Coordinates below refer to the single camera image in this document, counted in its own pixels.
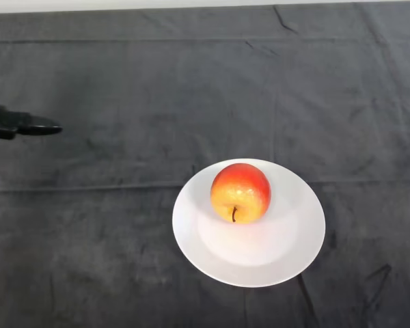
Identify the black cloth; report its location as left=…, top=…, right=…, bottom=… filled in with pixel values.
left=0, top=2, right=410, bottom=328

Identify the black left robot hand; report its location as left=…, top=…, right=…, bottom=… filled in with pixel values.
left=0, top=102, right=64, bottom=140

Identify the white round plate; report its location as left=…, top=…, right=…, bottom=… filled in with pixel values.
left=172, top=158, right=327, bottom=288

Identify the red yellow apple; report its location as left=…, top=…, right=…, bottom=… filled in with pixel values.
left=210, top=163, right=272, bottom=226

